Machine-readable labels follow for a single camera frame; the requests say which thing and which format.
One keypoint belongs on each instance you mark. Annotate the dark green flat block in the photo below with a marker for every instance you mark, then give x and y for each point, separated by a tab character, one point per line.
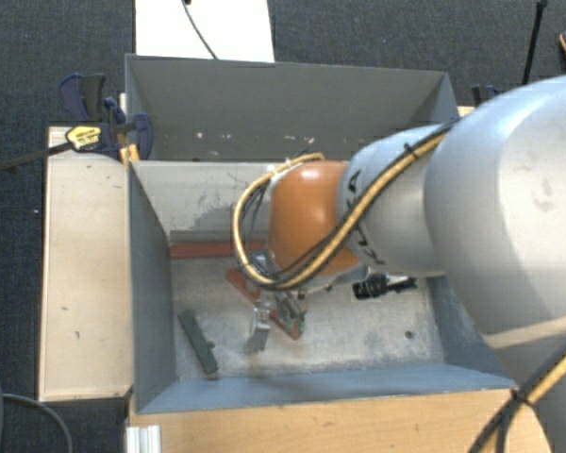
199	342

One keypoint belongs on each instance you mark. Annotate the black cylinder on white bracket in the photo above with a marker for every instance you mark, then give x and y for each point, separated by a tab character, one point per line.
370	287

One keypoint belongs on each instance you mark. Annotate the red-brown flat block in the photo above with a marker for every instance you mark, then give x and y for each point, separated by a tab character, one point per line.
203	251
245	287

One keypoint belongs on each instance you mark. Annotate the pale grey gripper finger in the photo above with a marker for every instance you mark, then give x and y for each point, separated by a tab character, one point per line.
253	335
264	335

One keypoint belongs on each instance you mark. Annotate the pale wood flat board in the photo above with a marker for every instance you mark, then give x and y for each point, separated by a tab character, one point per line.
85	276

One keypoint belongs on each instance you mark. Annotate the grey metal bin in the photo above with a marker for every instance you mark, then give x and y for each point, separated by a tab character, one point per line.
311	338

